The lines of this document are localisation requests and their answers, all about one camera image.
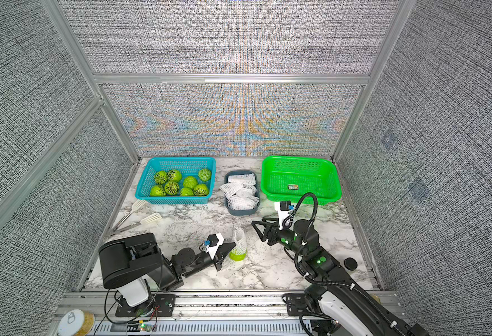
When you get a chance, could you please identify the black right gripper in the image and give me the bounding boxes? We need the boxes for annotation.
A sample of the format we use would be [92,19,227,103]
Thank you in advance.
[254,216,310,263]

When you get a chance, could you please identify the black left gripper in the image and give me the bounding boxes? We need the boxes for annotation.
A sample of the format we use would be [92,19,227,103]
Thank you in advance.
[183,244,236,281]

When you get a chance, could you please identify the green custard apple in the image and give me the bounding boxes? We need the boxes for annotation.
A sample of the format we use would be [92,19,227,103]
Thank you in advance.
[229,251,247,262]

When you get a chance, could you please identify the white foam net sleeve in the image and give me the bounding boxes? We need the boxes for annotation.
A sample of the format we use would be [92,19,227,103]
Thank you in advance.
[232,228,247,254]

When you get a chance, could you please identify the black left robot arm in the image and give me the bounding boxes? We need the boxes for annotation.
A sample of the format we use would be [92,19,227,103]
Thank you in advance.
[98,233,236,308]

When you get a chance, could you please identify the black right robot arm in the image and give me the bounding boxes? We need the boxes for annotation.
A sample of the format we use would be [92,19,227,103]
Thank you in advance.
[252,218,429,335]

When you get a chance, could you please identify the white foam net pile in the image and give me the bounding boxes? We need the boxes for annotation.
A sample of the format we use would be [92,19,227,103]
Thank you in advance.
[219,171,260,211]

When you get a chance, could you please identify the custard apple in teal basket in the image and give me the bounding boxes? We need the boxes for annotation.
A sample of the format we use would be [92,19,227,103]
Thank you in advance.
[154,170,168,186]

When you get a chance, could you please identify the grey-blue plastic tub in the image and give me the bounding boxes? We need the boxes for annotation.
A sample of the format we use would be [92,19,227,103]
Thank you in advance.
[224,169,261,217]

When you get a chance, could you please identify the bright green plastic basket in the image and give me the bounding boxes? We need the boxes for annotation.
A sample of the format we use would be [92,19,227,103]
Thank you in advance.
[261,155,342,205]

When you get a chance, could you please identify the teal plastic basket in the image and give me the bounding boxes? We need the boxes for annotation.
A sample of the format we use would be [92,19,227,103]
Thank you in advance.
[135,157,216,204]

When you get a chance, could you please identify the black round cap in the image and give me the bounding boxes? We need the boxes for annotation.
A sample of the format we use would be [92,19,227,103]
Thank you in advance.
[344,257,358,272]

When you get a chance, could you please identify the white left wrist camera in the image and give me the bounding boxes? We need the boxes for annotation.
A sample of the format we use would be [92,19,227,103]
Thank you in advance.
[201,233,224,258]

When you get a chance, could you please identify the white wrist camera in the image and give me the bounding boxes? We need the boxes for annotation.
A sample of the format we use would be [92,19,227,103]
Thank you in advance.
[201,233,224,258]
[274,201,294,230]

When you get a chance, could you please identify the black corrugated cable conduit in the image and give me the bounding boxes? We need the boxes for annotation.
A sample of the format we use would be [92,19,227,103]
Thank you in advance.
[283,192,319,278]

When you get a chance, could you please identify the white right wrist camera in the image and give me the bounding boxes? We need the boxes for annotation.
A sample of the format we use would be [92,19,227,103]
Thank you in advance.
[274,201,294,230]

